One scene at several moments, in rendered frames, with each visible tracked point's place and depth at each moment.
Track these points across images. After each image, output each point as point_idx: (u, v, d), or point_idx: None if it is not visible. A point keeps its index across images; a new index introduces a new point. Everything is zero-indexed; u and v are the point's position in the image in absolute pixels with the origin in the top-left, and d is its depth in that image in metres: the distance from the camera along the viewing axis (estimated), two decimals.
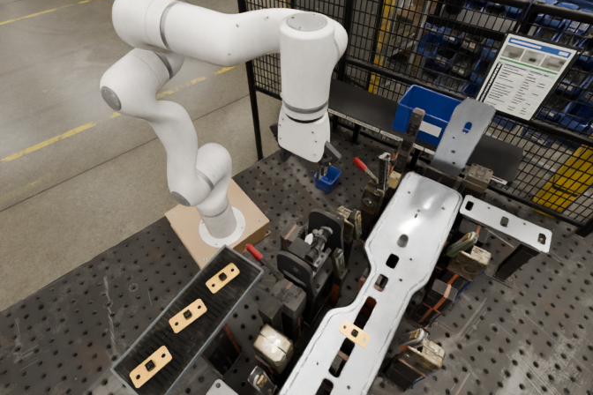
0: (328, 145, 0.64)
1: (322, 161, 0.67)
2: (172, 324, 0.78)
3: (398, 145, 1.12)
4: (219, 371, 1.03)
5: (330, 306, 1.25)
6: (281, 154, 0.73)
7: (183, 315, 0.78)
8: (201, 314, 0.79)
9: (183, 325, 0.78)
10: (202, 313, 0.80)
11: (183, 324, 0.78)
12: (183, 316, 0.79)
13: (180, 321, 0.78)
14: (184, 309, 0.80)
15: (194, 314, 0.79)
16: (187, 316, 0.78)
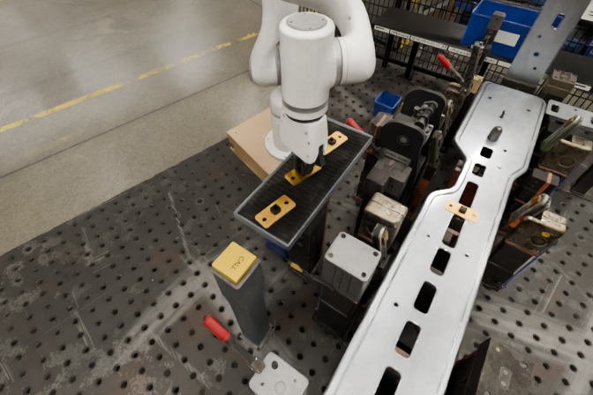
0: (319, 152, 0.65)
1: None
2: (288, 178, 0.73)
3: (487, 38, 1.08)
4: (308, 264, 0.98)
5: (407, 216, 1.20)
6: (294, 162, 0.73)
7: (299, 169, 0.74)
8: (317, 170, 0.75)
9: (301, 179, 0.73)
10: (318, 170, 0.75)
11: (300, 178, 0.73)
12: (299, 170, 0.74)
13: (296, 175, 0.74)
14: None
15: None
16: None
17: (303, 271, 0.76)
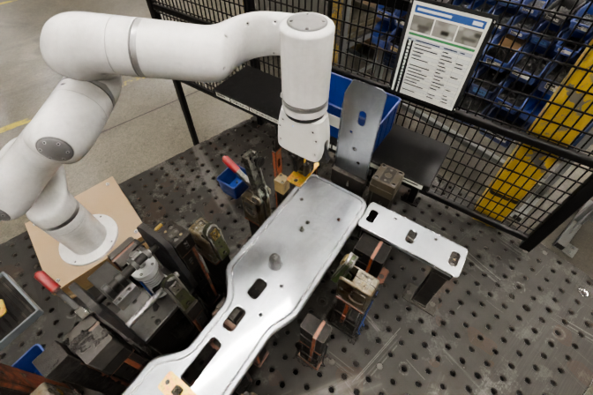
0: (324, 148, 0.65)
1: (311, 160, 0.69)
2: (292, 181, 0.73)
3: (273, 140, 0.89)
4: None
5: None
6: (294, 164, 0.72)
7: (300, 170, 0.74)
8: (316, 167, 0.75)
9: (304, 179, 0.73)
10: (317, 167, 0.76)
11: (303, 178, 0.73)
12: (300, 171, 0.74)
13: (298, 176, 0.74)
14: None
15: None
16: None
17: None
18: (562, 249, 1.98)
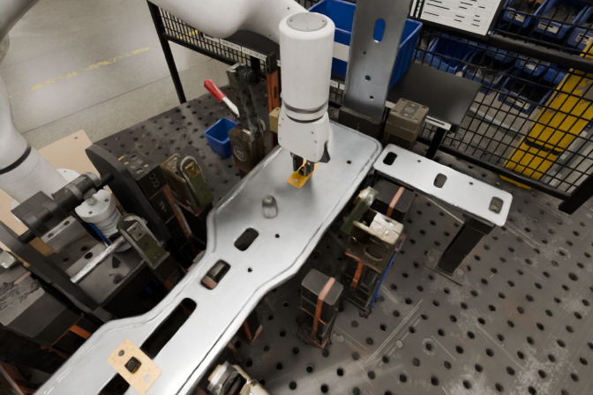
0: (324, 148, 0.65)
1: (311, 160, 0.69)
2: (292, 182, 0.73)
3: (268, 56, 0.70)
4: None
5: (185, 311, 0.83)
6: (294, 164, 0.72)
7: (300, 171, 0.74)
8: (316, 168, 0.76)
9: (304, 180, 0.73)
10: (317, 168, 0.76)
11: (303, 179, 0.74)
12: (300, 172, 0.74)
13: (298, 177, 0.74)
14: None
15: None
16: None
17: None
18: None
